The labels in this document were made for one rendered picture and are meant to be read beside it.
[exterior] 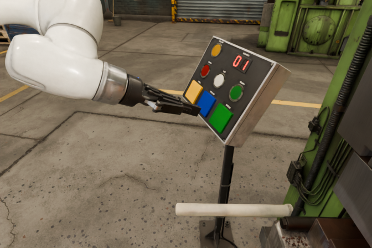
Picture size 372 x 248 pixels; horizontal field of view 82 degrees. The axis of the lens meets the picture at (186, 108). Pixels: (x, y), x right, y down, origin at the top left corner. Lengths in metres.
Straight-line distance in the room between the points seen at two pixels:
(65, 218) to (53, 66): 1.47
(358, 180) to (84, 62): 0.51
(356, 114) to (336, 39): 4.79
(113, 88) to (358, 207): 0.48
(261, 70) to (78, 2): 0.48
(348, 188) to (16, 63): 0.59
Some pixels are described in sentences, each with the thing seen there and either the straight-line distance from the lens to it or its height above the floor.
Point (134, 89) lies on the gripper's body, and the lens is 0.50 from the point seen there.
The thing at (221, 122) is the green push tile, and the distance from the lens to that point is 0.68.
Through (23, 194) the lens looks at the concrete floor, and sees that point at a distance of 2.12.
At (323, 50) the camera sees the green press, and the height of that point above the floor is 0.15.
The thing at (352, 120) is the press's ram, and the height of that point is 1.20.
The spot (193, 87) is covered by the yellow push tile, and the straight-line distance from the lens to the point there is 0.85.
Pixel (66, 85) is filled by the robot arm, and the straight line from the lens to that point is 0.46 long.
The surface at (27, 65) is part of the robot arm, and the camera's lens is 0.46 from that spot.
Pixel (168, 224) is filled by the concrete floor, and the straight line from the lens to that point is 1.61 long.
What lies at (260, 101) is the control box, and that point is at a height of 1.09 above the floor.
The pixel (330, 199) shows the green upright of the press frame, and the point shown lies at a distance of 0.78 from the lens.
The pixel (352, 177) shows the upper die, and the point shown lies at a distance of 0.44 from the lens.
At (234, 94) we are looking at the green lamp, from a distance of 0.68.
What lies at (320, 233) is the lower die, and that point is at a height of 0.97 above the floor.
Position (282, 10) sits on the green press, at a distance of 5.04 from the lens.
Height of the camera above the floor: 1.40
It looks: 32 degrees down
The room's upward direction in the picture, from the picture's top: straight up
